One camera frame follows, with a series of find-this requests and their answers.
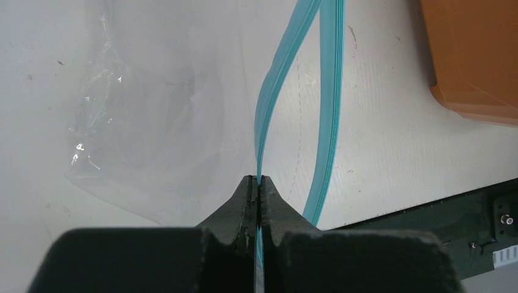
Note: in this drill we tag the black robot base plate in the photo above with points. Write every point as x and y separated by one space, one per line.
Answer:
478 228

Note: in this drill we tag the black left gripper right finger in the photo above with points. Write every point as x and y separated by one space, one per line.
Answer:
278 217

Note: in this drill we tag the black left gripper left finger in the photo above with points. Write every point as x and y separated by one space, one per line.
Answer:
234 224

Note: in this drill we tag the orange plastic basket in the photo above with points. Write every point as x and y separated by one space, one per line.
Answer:
473 46

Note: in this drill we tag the clear zip top bag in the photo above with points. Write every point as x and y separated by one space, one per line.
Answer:
166 118

